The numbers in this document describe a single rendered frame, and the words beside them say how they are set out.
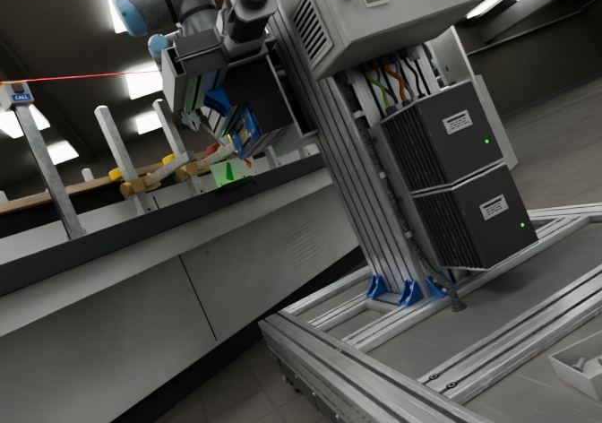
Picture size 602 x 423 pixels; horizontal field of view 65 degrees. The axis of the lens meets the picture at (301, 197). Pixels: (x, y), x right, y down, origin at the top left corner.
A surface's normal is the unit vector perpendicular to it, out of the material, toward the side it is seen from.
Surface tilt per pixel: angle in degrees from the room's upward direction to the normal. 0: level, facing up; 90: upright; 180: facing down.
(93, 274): 90
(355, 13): 89
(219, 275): 90
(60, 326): 90
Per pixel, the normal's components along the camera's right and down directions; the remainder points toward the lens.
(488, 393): -0.40, -0.92
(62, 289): 0.71, -0.29
